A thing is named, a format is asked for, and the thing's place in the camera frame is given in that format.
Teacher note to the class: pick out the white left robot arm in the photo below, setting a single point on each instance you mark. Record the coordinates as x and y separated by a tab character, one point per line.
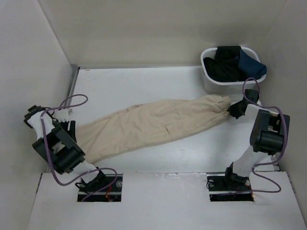
75	163

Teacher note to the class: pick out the black trousers in basket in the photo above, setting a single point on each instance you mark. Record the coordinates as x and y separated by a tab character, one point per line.
223	67

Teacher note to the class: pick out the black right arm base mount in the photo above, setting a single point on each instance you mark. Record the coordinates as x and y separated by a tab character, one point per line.
222	191

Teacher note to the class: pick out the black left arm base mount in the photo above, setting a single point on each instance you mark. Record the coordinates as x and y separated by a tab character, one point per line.
106	188

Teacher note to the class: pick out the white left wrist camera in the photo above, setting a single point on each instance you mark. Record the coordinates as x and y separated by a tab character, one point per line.
63	115

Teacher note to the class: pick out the navy blue trousers in basket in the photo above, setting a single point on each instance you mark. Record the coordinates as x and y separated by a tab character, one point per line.
249	67

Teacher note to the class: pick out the beige drawstring trousers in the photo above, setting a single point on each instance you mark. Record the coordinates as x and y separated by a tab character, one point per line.
151	124

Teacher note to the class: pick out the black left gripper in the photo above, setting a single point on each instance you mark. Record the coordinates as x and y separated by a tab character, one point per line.
71	132

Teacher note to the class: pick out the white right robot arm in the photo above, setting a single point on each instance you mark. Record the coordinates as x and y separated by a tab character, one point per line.
269	136

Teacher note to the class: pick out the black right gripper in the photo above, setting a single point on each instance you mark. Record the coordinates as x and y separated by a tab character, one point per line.
231	109

